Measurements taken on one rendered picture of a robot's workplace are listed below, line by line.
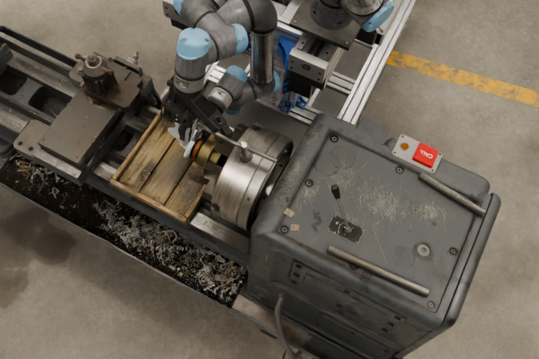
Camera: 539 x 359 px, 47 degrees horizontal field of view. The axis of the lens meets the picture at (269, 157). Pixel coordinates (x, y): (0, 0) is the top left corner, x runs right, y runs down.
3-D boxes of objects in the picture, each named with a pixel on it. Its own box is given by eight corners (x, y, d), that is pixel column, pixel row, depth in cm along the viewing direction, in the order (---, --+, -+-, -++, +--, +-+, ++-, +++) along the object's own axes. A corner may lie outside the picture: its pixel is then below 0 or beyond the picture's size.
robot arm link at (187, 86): (210, 70, 154) (193, 86, 149) (208, 84, 157) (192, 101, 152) (184, 58, 155) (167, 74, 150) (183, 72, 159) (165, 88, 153)
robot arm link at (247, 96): (254, 107, 220) (255, 90, 210) (226, 120, 217) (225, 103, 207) (244, 90, 223) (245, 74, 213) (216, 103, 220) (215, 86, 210)
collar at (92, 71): (112, 63, 203) (111, 58, 200) (98, 81, 199) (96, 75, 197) (92, 53, 204) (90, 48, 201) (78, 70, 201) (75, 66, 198)
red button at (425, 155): (437, 153, 178) (439, 150, 177) (430, 170, 176) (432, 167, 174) (418, 144, 179) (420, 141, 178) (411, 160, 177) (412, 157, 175)
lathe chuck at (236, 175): (283, 156, 210) (285, 118, 181) (238, 236, 200) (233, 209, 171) (260, 145, 212) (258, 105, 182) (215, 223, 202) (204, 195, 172)
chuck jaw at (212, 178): (240, 175, 188) (220, 203, 181) (238, 183, 192) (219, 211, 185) (208, 159, 190) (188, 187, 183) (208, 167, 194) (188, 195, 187)
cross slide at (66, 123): (149, 76, 224) (147, 69, 220) (79, 169, 206) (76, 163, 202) (111, 58, 227) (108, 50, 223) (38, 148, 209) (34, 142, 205)
